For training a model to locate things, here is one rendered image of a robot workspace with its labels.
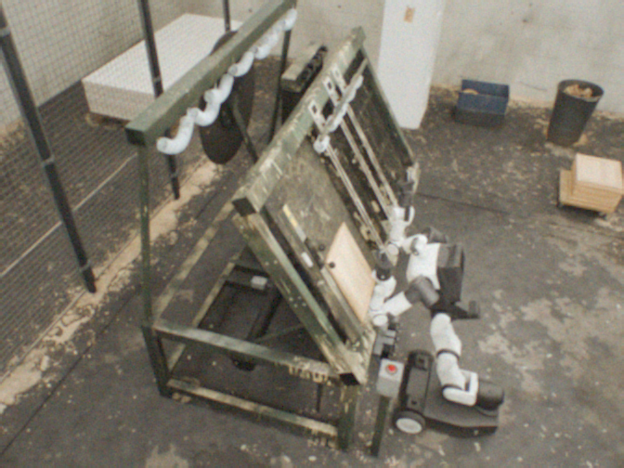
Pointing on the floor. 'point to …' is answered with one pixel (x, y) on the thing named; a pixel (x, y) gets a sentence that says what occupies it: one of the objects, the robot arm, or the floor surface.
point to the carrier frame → (350, 403)
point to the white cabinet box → (409, 56)
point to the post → (380, 426)
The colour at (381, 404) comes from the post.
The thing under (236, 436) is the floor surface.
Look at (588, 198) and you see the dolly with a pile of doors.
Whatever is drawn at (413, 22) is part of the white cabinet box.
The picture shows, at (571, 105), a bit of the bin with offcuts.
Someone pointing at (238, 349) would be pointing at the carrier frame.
